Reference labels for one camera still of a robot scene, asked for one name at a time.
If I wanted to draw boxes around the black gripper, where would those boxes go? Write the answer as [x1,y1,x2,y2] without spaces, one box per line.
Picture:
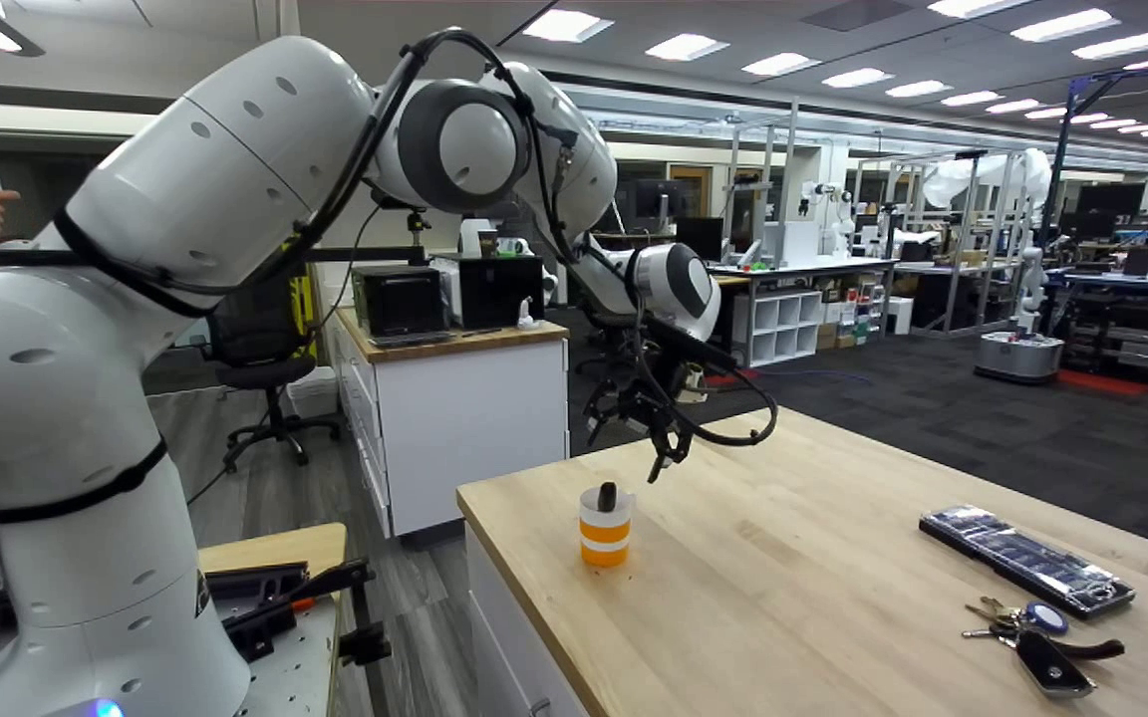
[588,315,701,485]

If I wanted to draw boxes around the white and orange cup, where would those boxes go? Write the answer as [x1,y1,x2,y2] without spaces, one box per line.
[574,477,638,575]

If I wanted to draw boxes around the white cubby shelf unit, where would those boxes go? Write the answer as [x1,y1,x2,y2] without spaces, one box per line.
[729,283,828,372]

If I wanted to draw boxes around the white cabinet with wood top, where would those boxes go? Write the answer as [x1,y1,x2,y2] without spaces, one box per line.
[321,311,574,544]

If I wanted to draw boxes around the black equipment box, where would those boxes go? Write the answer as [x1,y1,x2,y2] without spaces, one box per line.
[453,253,552,336]

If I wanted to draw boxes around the black monitor box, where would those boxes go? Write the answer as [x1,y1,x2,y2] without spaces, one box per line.
[346,258,451,348]

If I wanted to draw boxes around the dark flat remote keypad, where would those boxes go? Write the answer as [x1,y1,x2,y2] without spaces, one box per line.
[916,504,1140,621]

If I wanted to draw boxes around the rectangular ceiling light panel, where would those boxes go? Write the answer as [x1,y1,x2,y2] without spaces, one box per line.
[819,63,899,96]
[517,10,617,47]
[642,30,732,70]
[1010,3,1126,47]

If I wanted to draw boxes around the small side table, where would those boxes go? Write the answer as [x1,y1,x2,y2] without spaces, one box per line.
[192,517,378,717]

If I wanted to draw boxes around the black office chair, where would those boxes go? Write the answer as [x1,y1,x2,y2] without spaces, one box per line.
[209,271,346,476]

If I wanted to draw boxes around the key bunch with black fob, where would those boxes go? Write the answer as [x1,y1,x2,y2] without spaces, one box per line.
[962,594,1128,700]

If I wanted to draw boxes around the black clamp tool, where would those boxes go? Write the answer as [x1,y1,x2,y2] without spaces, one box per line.
[209,557,396,668]

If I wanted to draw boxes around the dark lab workbench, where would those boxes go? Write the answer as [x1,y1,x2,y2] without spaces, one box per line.
[1062,267,1148,392]

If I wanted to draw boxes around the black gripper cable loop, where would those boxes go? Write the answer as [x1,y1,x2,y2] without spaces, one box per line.
[657,322,783,453]

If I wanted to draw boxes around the white background robot on pedestal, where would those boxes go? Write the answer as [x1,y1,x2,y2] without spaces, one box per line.
[973,147,1067,387]

